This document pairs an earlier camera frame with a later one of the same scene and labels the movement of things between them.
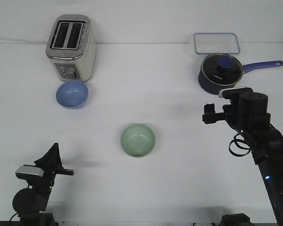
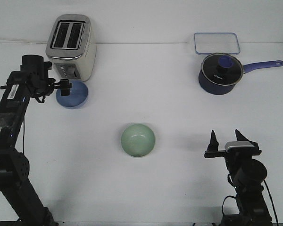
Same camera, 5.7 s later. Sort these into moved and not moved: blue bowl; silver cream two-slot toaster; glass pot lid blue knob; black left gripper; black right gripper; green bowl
Moved: black right gripper; black left gripper
Not moved: green bowl; silver cream two-slot toaster; glass pot lid blue knob; blue bowl
